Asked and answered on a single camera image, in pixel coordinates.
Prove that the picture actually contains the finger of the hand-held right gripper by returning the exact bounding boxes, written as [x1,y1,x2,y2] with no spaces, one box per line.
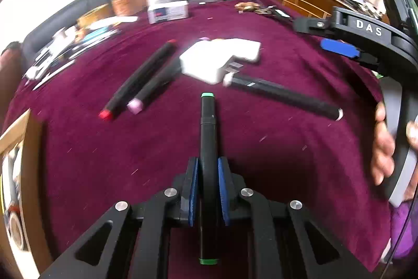
[321,38,362,59]
[292,17,334,35]

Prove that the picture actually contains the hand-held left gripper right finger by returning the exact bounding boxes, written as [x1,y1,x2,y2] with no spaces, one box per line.
[218,156,376,279]

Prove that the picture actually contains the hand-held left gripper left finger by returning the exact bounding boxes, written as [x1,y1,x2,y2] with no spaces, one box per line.
[39,156,200,279]

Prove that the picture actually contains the black marker green caps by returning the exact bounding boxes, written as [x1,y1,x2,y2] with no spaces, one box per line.
[199,92,219,266]

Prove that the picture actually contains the cardboard box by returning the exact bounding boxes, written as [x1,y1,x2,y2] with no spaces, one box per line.
[0,108,54,270]

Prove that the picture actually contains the person's right hand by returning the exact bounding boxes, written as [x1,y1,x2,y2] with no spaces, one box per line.
[372,101,418,186]

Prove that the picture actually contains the bunch of keys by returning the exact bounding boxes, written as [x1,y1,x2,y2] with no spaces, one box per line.
[235,1,292,22]

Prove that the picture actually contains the black marker white caps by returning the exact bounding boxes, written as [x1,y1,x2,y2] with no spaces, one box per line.
[223,72,344,122]

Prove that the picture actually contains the black marker pale pink caps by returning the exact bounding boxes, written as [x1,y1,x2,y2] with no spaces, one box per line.
[127,60,184,115]

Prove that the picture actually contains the black marker red caps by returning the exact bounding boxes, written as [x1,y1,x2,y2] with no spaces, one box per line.
[98,39,177,121]

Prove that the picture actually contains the small white printed box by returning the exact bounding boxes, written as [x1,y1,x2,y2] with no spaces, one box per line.
[147,1,190,25]

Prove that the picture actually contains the cluster of pens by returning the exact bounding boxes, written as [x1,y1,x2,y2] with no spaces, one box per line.
[24,16,138,90]

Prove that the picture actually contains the brown packing tape roll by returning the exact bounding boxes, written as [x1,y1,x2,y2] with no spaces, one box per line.
[78,4,112,29]

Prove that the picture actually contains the red-brown chair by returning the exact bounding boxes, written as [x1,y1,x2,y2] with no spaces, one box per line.
[0,41,24,118]

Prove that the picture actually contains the black leather sofa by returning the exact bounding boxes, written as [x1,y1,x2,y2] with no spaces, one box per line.
[22,0,112,52]

